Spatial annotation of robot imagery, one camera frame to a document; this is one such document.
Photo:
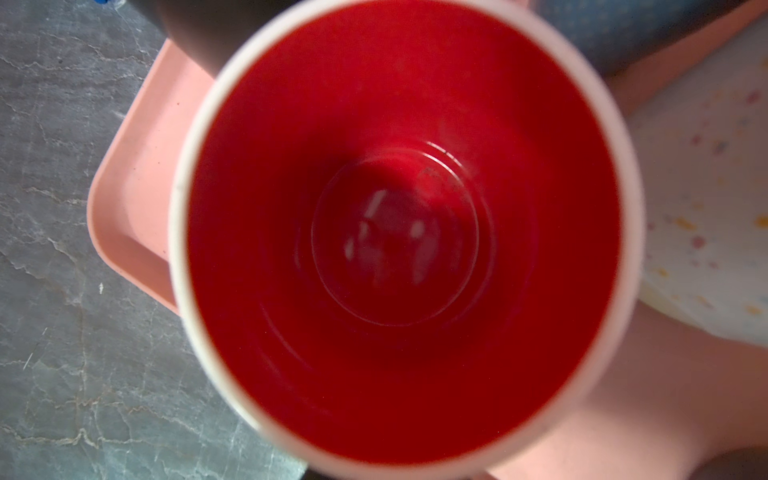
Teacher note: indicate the white mug red inside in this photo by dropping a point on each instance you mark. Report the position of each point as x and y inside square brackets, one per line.
[406, 237]

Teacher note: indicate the black mug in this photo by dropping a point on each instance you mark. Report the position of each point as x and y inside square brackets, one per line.
[210, 31]

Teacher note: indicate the white speckled blue mug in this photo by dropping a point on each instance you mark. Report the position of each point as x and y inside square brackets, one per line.
[612, 34]

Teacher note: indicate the white mug centre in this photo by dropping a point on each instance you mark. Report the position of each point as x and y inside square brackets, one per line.
[702, 148]

